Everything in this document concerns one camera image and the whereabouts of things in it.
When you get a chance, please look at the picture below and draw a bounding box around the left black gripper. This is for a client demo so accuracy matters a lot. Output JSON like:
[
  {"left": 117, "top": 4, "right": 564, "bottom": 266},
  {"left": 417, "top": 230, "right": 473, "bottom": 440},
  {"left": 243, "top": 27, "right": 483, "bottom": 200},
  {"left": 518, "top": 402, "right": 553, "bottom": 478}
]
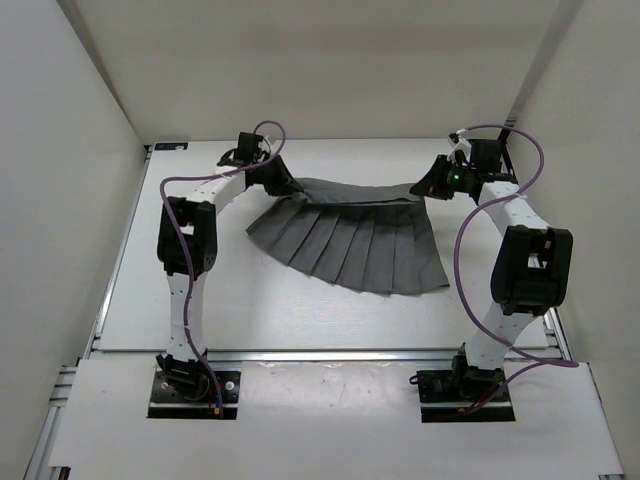
[{"left": 252, "top": 152, "right": 301, "bottom": 196}]

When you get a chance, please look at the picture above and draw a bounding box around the grey pleated skirt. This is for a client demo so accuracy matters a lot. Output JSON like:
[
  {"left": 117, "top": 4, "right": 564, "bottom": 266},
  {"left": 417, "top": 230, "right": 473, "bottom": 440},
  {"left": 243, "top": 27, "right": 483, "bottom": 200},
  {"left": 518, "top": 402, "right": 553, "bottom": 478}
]
[{"left": 246, "top": 178, "right": 449, "bottom": 296}]

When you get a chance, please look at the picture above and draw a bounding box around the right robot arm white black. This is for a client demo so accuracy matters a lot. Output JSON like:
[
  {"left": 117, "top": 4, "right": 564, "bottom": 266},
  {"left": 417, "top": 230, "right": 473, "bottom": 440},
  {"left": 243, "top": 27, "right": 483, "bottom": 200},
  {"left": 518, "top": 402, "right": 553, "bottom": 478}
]
[{"left": 410, "top": 133, "right": 573, "bottom": 405}]

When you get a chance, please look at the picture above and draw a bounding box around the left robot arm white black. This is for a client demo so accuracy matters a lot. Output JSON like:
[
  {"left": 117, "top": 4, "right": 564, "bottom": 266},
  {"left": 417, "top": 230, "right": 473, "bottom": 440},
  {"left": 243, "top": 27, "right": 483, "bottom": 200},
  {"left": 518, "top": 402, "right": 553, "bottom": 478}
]
[{"left": 156, "top": 131, "right": 303, "bottom": 415}]

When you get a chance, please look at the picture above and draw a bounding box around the left blue corner label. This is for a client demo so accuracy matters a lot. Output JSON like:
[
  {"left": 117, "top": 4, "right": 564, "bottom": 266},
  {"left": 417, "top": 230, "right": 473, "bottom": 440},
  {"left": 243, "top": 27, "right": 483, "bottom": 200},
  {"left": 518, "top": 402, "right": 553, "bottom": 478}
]
[{"left": 154, "top": 142, "right": 188, "bottom": 151}]

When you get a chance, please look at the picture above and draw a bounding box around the white front cover board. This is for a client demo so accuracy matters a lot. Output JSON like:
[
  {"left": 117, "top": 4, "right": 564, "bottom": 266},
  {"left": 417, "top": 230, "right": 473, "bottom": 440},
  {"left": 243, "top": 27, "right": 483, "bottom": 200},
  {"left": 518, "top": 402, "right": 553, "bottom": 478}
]
[{"left": 50, "top": 358, "right": 622, "bottom": 479}]

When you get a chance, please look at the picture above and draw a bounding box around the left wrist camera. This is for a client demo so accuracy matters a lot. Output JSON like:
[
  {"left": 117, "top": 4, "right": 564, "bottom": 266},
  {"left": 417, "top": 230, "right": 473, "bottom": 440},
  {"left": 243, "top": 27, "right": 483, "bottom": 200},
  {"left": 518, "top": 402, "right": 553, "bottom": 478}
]
[{"left": 259, "top": 135, "right": 275, "bottom": 157}]

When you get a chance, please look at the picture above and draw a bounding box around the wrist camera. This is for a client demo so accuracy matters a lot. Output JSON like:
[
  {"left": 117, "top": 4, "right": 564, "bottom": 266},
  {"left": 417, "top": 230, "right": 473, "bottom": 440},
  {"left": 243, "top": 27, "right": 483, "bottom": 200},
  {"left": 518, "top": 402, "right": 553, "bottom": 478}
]
[
  {"left": 447, "top": 130, "right": 471, "bottom": 166},
  {"left": 259, "top": 135, "right": 275, "bottom": 157}
]

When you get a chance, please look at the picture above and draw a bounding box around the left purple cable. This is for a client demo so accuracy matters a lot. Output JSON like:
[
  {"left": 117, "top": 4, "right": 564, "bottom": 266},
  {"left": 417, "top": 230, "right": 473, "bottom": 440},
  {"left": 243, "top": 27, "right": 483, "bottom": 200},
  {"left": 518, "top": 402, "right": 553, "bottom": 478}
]
[{"left": 158, "top": 119, "right": 288, "bottom": 416}]

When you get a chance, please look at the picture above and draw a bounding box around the purple cable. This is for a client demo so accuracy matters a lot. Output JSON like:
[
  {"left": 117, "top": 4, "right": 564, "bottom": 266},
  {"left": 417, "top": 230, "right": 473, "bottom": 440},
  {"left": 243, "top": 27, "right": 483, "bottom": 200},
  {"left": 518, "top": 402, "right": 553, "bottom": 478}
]
[
  {"left": 158, "top": 119, "right": 288, "bottom": 416},
  {"left": 449, "top": 123, "right": 581, "bottom": 414}
]

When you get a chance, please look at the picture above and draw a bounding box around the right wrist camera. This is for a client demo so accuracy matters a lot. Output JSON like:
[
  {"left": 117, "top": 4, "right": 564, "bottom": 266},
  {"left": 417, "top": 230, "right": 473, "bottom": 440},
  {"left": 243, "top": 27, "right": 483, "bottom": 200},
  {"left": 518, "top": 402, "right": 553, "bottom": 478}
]
[{"left": 447, "top": 130, "right": 471, "bottom": 166}]

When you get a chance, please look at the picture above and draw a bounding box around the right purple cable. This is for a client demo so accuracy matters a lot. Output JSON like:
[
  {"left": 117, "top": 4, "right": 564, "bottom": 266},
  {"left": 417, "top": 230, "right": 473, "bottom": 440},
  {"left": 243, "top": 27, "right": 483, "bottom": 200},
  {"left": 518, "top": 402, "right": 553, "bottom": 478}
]
[{"left": 449, "top": 123, "right": 581, "bottom": 414}]

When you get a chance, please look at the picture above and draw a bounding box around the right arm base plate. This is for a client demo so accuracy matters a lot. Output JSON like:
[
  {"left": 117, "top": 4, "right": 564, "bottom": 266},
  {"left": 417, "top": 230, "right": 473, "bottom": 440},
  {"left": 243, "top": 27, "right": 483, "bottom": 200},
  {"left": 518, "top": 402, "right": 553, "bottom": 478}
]
[{"left": 408, "top": 370, "right": 516, "bottom": 424}]

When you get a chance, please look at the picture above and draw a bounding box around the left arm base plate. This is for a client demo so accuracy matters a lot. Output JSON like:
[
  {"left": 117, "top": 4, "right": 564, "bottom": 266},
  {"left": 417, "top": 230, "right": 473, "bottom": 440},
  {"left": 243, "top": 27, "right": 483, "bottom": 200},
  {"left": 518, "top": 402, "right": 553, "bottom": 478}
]
[{"left": 147, "top": 367, "right": 241, "bottom": 420}]

